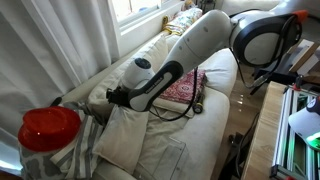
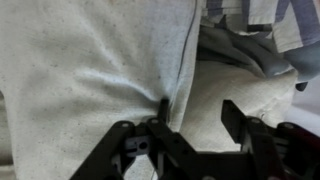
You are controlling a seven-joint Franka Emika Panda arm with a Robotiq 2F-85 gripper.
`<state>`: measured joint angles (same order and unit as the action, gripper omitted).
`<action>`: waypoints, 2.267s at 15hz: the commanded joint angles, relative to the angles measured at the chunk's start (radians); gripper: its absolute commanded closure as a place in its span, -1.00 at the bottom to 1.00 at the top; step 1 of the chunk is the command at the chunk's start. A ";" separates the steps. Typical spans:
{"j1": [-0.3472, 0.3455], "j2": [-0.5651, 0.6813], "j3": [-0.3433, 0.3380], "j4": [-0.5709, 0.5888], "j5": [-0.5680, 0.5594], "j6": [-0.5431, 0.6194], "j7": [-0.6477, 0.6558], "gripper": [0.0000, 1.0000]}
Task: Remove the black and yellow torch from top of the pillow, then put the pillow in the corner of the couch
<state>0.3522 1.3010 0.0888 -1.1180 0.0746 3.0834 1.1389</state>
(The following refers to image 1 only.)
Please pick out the dark coffee table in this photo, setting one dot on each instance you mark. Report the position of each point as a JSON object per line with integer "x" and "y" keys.
{"x": 280, "y": 78}

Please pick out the cream throw pillow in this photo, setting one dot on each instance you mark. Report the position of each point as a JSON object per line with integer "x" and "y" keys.
{"x": 121, "y": 140}

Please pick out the clear plastic box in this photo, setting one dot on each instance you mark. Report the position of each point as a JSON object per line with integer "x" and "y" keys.
{"x": 170, "y": 156}

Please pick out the wooden frame stand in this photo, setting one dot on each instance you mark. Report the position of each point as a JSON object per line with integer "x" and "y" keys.
{"x": 305, "y": 55}

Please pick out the grey white striped cloth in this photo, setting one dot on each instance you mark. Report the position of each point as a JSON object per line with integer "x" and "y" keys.
{"x": 83, "y": 146}

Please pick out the large cream back cushion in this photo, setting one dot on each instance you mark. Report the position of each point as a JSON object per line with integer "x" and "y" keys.
{"x": 110, "y": 80}

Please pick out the white cap with black logo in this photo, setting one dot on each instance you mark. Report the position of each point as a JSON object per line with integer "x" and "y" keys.
{"x": 305, "y": 123}

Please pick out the white curtain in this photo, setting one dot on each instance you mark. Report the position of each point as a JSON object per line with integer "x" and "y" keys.
{"x": 50, "y": 50}

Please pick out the white window frame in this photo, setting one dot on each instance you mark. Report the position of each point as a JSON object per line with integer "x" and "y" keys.
{"x": 140, "y": 20}

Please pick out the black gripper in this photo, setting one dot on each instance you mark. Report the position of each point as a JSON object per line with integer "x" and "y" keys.
{"x": 117, "y": 96}

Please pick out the floral patterned blanket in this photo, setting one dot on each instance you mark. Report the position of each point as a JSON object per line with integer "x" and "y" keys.
{"x": 181, "y": 21}

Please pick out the cream fabric sofa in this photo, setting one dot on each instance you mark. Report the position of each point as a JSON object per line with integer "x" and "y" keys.
{"x": 206, "y": 133}

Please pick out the red patterned fringed cloth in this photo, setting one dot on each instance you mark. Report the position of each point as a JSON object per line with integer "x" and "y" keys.
{"x": 183, "y": 88}

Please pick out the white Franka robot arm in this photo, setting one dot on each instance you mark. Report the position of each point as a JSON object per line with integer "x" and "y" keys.
{"x": 200, "y": 40}

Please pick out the aluminium rail frame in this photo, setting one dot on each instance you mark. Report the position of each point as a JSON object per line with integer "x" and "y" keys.
{"x": 293, "y": 140}

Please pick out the red and black clamp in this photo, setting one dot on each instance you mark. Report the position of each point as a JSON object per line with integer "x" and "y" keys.
{"x": 299, "y": 81}

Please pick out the green glowing light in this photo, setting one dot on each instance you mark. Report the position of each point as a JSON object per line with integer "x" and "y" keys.
{"x": 315, "y": 141}

